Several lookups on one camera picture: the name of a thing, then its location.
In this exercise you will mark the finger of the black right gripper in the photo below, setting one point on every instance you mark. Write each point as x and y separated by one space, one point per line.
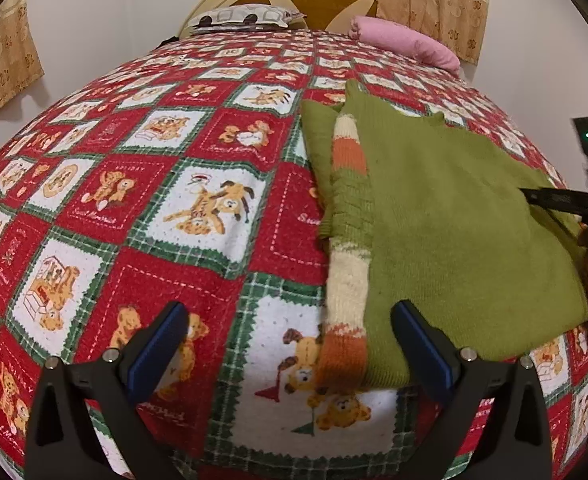
573 202

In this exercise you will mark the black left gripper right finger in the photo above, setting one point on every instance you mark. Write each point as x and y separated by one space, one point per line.
515 442

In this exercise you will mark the red teddy bear patchwork bedspread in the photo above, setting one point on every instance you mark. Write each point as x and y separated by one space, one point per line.
184 176

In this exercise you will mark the grey patterned pillow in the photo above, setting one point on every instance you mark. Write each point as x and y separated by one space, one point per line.
247 15

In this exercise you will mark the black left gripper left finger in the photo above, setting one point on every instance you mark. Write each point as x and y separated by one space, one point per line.
60 440

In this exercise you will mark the beige curtain on side wall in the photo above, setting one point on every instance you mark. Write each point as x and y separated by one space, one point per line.
20 64

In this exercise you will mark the pink pillow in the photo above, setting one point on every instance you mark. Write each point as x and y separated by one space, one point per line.
405 41

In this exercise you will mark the green orange striped knit sweater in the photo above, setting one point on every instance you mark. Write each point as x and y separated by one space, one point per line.
414 209

